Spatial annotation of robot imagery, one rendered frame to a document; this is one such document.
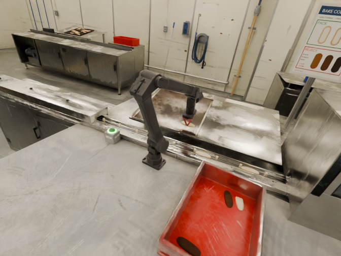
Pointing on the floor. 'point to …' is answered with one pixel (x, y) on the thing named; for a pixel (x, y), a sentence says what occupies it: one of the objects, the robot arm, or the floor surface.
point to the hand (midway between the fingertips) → (188, 123)
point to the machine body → (33, 119)
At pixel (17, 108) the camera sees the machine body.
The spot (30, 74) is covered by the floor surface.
